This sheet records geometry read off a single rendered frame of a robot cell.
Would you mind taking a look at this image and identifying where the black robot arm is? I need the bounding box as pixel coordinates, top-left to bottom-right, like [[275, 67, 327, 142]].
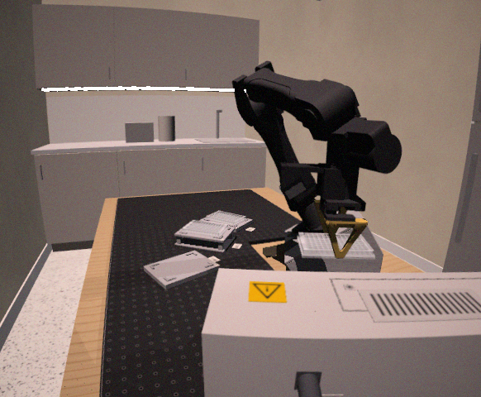
[[232, 61, 402, 233]]

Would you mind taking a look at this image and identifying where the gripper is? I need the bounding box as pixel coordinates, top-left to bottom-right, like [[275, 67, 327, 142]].
[[314, 166, 368, 258]]

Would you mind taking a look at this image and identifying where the white well plate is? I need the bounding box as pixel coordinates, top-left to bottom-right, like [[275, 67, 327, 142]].
[[206, 211, 246, 226], [297, 232, 375, 260], [182, 220, 229, 237]]

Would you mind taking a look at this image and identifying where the light grey machine housing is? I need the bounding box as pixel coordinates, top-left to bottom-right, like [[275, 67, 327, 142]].
[[202, 268, 481, 397]]

